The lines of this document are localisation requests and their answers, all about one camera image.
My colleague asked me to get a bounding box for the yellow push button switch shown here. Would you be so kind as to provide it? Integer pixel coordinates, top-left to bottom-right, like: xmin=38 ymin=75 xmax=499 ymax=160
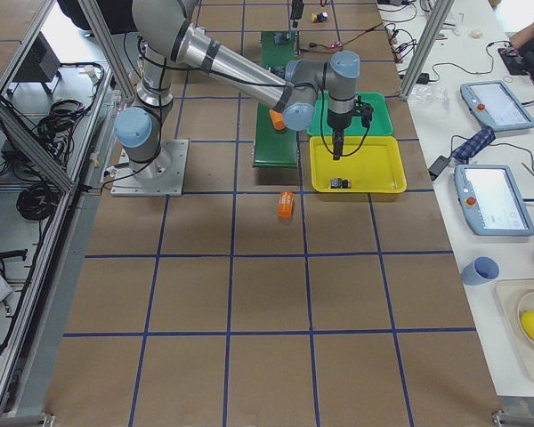
xmin=329 ymin=177 xmax=352 ymax=189

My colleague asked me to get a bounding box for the folded blue umbrella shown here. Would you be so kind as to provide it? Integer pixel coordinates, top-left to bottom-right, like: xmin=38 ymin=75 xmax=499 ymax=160
xmin=451 ymin=127 xmax=496 ymax=165

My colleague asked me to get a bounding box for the beige tray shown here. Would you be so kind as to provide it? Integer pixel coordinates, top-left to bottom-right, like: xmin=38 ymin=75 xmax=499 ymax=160
xmin=495 ymin=279 xmax=534 ymax=382

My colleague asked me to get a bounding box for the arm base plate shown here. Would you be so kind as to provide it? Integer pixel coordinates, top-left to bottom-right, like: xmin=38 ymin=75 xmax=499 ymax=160
xmin=110 ymin=139 xmax=189 ymax=197

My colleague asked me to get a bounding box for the yellow plastic tray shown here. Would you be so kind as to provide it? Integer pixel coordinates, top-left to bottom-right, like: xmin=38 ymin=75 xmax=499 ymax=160
xmin=309 ymin=136 xmax=407 ymax=194

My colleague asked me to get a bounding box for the red black wire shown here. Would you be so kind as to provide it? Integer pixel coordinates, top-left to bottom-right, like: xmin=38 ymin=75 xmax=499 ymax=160
xmin=308 ymin=24 xmax=384 ymax=53

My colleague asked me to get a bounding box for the teach pendant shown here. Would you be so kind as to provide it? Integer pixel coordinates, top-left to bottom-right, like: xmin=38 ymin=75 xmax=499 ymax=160
xmin=459 ymin=80 xmax=534 ymax=133
xmin=454 ymin=165 xmax=534 ymax=237

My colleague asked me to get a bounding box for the blue plastic cup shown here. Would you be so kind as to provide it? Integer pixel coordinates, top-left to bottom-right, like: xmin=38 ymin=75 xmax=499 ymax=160
xmin=461 ymin=256 xmax=500 ymax=286

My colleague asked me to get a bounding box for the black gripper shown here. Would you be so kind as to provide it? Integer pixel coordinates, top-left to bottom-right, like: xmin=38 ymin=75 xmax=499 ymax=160
xmin=327 ymin=95 xmax=374 ymax=161

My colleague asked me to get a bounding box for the aluminium frame left rack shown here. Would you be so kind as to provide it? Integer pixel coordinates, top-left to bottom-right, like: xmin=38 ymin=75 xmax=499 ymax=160
xmin=0 ymin=1 xmax=133 ymax=416

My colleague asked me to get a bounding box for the green conveyor belt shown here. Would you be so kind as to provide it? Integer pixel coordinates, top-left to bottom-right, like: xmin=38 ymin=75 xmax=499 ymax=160
xmin=253 ymin=31 xmax=298 ymax=168

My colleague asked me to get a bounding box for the green plastic tray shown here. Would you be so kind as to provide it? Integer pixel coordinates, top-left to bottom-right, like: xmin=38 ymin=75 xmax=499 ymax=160
xmin=306 ymin=92 xmax=393 ymax=136

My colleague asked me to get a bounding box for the plain orange cylinder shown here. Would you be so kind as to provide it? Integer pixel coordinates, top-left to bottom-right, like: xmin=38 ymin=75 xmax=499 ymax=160
xmin=269 ymin=109 xmax=286 ymax=131

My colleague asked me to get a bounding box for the orange cylinder with 4680 print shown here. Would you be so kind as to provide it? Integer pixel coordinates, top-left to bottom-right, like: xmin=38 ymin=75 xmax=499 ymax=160
xmin=277 ymin=191 xmax=295 ymax=219

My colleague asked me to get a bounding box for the aluminium frame post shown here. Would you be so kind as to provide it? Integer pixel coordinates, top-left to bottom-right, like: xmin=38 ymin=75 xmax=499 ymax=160
xmin=399 ymin=0 xmax=454 ymax=101

